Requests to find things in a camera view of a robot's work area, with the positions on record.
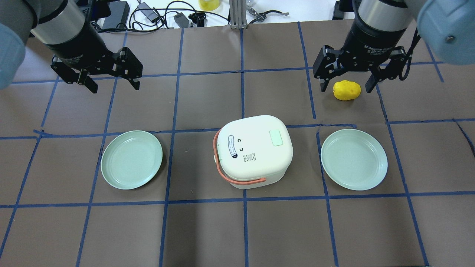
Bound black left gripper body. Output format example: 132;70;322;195
46;25;114;76

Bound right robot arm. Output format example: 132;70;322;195
312;0;475;93

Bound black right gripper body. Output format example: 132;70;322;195
336;17;405;75

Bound right light green plate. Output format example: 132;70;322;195
321;129;388;191

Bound yellow tape roll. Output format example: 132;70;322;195
198;0;220;11

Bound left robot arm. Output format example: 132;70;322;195
0;0;143;93

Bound light green plate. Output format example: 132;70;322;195
321;129;388;191
101;130;163;190

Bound yellow toy potato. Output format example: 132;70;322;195
332;80;362;101

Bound black cable bundle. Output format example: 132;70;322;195
128;0;230;33

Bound cream rice cooker orange handle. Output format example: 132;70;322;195
213;115;294;190

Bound left light green plate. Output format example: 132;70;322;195
101;130;163;190

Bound black power adapter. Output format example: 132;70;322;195
102;1;130;29

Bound aluminium frame post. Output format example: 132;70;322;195
229;0;248;29

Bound metal clamp tool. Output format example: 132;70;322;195
246;6;289;24

